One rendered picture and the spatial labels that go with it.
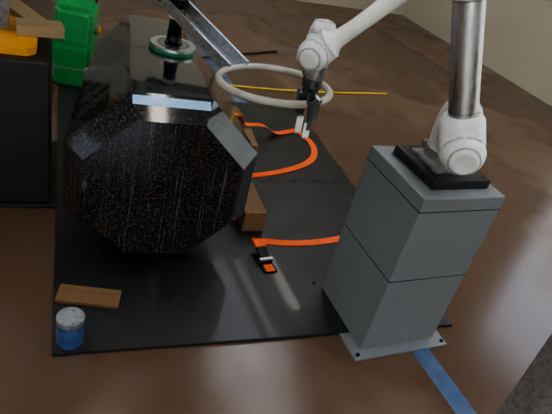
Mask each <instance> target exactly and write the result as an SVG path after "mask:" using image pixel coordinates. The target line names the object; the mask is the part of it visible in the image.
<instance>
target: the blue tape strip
mask: <svg viewBox="0 0 552 414"><path fill-rule="evenodd" d="M132 103H133V104H144V105H153V106H162V107H171V108H188V109H196V110H205V111H211V102H205V101H196V100H188V99H172V98H164V97H155V96H147V95H138V94H134V95H133V97H132Z"/></svg>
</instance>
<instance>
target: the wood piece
mask: <svg viewBox="0 0 552 414"><path fill-rule="evenodd" d="M15 30H16V35H19V36H30V37H43V38H55V39H64V33H65V29H64V26H63V24H62V22H61V21H51V20H40V19H30V18H20V17H15Z"/></svg>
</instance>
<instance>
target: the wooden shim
mask: <svg viewBox="0 0 552 414"><path fill-rule="evenodd" d="M121 295H122V291H121V290H113V289H107V288H99V287H86V286H78V285H71V284H64V283H61V284H60V287H59V289H58V292H57V295H56V298H55V302H57V303H65V304H72V305H81V306H95V307H103V308H110V309H118V306H119V302H120V299H121Z"/></svg>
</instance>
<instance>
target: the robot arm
mask: <svg viewBox="0 0 552 414"><path fill-rule="evenodd" d="M407 1H408V0H377V1H376V2H374V3H373V4H371V5H370V6H369V7H368V8H366V9H365V10H364V11H362V12H361V13H360V14H358V15H357V16H355V17H354V18H353V19H351V20H350V21H349V22H348V23H346V24H344V25H342V26H341V27H339V28H337V29H336V25H335V24H334V23H333V22H332V21H330V20H327V19H315V20H314V22H313V23H312V25H311V27H310V29H309V32H308V35H307V36H306V40H304V41H303V42H302V43H301V45H300V46H299V48H298V50H297V62H298V63H299V65H300V66H301V69H303V70H302V75H303V80H302V83H301V84H302V86H303V87H302V88H297V99H296V100H306V104H307V117H306V121H305V123H304V127H303V131H302V135H301V138H308V136H309V132H310V130H311V124H312V123H316V121H317V117H318V114H319V110H320V105H321V103H322V101H323V100H322V99H320V98H319V97H318V96H319V90H320V89H321V86H322V83H323V79H325V77H326V73H327V69H328V66H329V64H330V63H331V62H332V61H333V60H334V59H335V58H337V57H338V55H339V51H340V49H341V48H342V47H343V46H344V45H345V44H347V43H348V42H349V41H351V40H352V39H354V38H355V37H356V36H358V35H359V34H360V33H361V32H363V31H364V30H366V29H368V28H369V27H370V26H372V25H373V24H374V23H376V22H377V21H379V20H380V19H382V18H383V17H385V16H387V15H388V14H389V13H390V12H392V11H393V10H395V9H396V8H398V7H399V6H401V5H402V4H404V3H405V2H407ZM485 9H486V0H452V20H451V42H450V63H449V83H448V101H447V102H446V103H445V104H444V106H443V107H442V108H441V109H440V111H439V114H438V116H437V118H436V120H435V124H434V125H433V128H432V130H431V133H430V138H429V140H428V139H424V140H423V141H422V144H423V146H424V147H425V148H417V147H413V148H412V153H414V154H416V155H417V156H418V157H419V158H420V159H421V160H422V161H424V162H425V163H426V164H427V165H428V166H429V167H430V168H431V169H432V171H433V172H434V173H436V174H442V173H452V174H453V175H460V176H465V175H471V174H473V173H475V172H477V171H478V170H479V169H480V168H481V167H482V165H483V164H484V162H485V159H486V155H487V153H486V119H485V117H484V115H483V109H482V106H481V104H480V92H481V68H482V56H483V43H484V32H485ZM304 111H305V109H304V108H299V109H297V108H294V112H295V113H296V114H297V119H296V125H295V130H294V133H299V132H301V128H302V123H303V119H304V114H303V113H304Z"/></svg>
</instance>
